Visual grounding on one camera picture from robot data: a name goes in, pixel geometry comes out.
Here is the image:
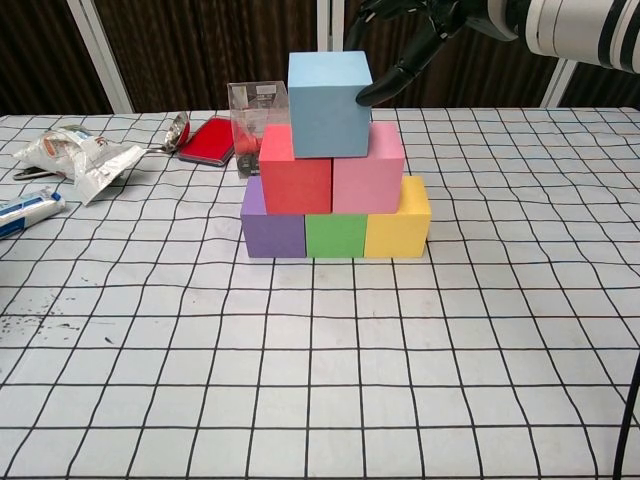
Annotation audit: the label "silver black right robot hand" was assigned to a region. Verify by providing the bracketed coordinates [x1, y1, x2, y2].
[342, 0, 521, 107]

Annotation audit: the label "light blue foam cube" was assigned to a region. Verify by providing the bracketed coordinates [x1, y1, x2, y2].
[287, 50, 375, 160]

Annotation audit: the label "pink foam cube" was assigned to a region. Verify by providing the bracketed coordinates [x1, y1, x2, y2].
[331, 122, 406, 215]

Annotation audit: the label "red foam cube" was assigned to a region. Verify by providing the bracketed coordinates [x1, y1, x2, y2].
[258, 124, 335, 215]

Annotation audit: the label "yellow foam cube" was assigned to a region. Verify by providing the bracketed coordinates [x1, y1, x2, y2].
[363, 175, 433, 260]

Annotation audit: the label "green foam cube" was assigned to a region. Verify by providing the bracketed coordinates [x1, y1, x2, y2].
[304, 212, 369, 259]

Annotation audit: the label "purple foam cube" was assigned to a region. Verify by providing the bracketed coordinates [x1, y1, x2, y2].
[240, 175, 307, 259]

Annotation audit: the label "clear plastic box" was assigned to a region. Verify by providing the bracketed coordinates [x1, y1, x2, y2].
[227, 80, 292, 180]

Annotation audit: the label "red plastic stamp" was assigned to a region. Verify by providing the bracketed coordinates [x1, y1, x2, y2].
[234, 122, 265, 157]

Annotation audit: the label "black stamp pieces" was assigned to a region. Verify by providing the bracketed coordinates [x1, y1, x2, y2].
[236, 153, 264, 179]

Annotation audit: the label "red ink pad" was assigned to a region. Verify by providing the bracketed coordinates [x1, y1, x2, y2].
[177, 118, 236, 167]

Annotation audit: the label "metal spoon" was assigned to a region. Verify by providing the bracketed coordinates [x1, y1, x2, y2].
[144, 111, 191, 155]

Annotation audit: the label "crumpled white snack bag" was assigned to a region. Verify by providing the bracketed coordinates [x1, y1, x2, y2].
[12, 124, 146, 207]

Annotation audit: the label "small black metal clip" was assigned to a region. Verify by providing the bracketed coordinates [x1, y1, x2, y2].
[12, 167, 54, 182]

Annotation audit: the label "white blue toothpaste tube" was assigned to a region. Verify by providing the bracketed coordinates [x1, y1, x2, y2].
[0, 185, 67, 242]

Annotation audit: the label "white partition frame post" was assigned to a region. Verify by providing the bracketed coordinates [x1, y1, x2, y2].
[67, 0, 135, 114]
[316, 0, 344, 54]
[540, 57, 579, 109]

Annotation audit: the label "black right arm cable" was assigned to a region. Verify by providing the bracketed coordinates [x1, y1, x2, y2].
[613, 344, 640, 480]

